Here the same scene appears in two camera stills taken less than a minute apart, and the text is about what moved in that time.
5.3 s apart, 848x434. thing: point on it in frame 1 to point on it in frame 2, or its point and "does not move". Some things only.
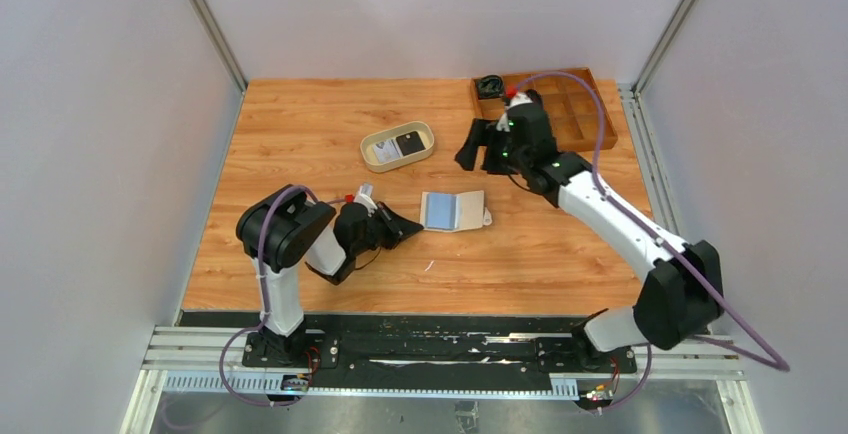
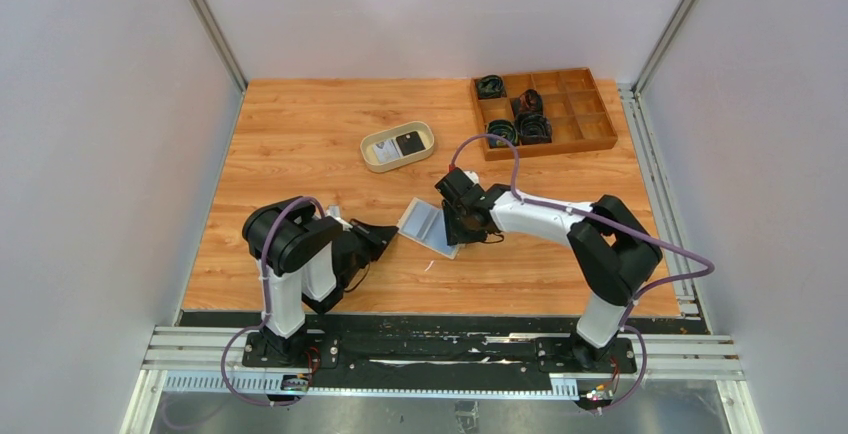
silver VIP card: [386, 151] does not move
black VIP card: [410, 143] does not move
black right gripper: [487, 150] to [456, 217]
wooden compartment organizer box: [573, 108] does not move
